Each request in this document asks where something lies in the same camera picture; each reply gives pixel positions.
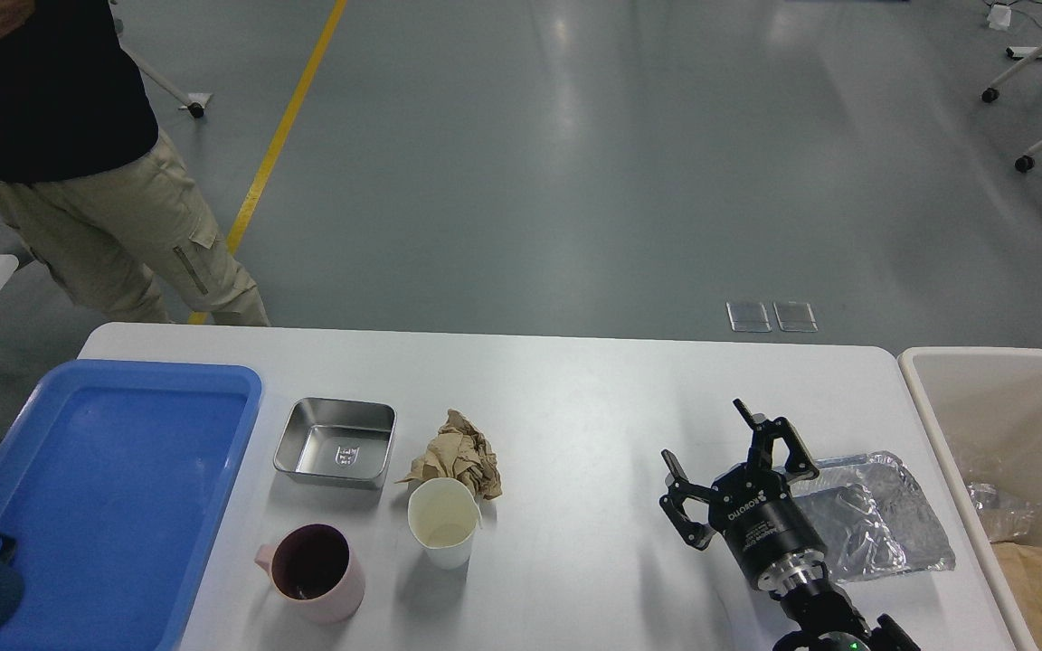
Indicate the crumpled aluminium foil tray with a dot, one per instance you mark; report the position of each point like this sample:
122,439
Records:
874,517

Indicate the white paper cup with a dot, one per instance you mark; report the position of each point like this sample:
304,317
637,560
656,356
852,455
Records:
444,517

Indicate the beige plastic waste bin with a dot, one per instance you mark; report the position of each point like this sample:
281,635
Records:
982,411

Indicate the pink ribbed mug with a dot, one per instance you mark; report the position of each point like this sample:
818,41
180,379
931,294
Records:
316,570

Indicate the crumpled brown paper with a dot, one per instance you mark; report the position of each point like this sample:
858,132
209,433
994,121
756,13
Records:
459,451

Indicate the left floor socket plate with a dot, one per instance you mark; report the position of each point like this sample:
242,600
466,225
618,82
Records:
748,317

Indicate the square stainless steel tray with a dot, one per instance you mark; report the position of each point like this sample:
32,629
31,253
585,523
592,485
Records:
338,443

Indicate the blue plastic tray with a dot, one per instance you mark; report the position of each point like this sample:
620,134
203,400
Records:
113,480

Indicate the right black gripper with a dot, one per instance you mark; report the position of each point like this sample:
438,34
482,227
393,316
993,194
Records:
761,529

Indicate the clear plastic wrap in bin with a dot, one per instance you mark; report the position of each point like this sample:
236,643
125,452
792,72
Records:
1004,516

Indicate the floor socket plate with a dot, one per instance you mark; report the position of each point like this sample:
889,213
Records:
795,317
748,317

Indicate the right floor socket plate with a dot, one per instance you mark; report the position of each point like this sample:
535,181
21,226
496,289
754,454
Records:
795,317

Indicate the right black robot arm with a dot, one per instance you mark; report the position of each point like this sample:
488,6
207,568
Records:
825,615

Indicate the person in beige trousers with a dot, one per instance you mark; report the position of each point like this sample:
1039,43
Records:
90,183

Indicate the grey office chair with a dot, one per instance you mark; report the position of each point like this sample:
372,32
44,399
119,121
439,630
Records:
194,103

